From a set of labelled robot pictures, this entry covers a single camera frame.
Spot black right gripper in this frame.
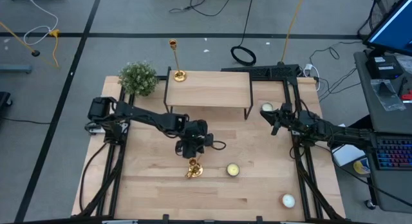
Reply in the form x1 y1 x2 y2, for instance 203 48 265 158
259 102 305 137

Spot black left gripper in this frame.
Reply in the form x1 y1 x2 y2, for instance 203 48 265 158
174 118 216 160

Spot dark patterned candle tin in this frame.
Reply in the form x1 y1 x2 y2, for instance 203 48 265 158
225 162 241 178

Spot tall brass candlestick holder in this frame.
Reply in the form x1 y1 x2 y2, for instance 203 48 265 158
168 39 187 83

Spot orange patterned candle tin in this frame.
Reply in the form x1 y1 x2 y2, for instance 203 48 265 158
279 193 296 209

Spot black perforated plate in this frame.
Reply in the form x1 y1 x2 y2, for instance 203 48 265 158
220 63 302 80

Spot wooden riser shelf black legs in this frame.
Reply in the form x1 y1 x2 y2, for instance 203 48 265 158
163 66 254 120

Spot white power adapter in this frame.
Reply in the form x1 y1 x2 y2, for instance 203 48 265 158
303 62 321 91

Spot white box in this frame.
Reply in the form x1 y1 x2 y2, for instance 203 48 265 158
331 143 367 167

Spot artificial green plant black pot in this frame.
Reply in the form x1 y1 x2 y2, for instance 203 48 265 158
117 61 160 98

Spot black and silver clamp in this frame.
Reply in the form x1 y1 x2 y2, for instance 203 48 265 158
84 123 109 135

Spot grey desk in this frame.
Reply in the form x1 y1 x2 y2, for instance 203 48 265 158
353 50 412 215

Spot clear plastic bag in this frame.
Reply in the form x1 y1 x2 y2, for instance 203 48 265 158
370 78 407 112

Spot black mini computer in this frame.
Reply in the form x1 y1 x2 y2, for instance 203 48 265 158
365 55 405 80

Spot rainbow backlit keyboard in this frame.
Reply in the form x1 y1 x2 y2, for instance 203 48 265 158
373 136 412 172

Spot computer monitor blue screen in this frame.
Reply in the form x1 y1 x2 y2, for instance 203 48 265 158
365 0 412 57

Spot yellow pole black tip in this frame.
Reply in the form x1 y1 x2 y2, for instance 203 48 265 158
0 20 41 57

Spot black wheeled base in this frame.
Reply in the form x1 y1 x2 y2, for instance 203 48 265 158
0 91 13 109

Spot grey bar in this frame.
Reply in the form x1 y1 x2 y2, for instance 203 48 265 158
0 63 33 75

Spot black aluminium table frame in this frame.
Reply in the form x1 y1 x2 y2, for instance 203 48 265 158
77 64 347 224

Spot black coiled cable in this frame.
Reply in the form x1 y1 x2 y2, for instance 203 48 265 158
229 0 258 67

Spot long yellow cable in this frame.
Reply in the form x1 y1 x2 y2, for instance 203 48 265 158
280 0 306 64

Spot silver aluminium bracket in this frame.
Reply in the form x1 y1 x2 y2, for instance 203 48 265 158
101 219 139 224

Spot black floor cable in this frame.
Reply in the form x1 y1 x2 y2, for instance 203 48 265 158
0 117 52 125
167 0 234 17

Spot black wire floor fan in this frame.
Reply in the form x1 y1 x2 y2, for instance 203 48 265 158
357 0 408 41

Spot yellow power cord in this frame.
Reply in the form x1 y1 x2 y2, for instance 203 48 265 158
48 28 61 69

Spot white cable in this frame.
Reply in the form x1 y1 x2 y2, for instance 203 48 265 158
23 0 60 46

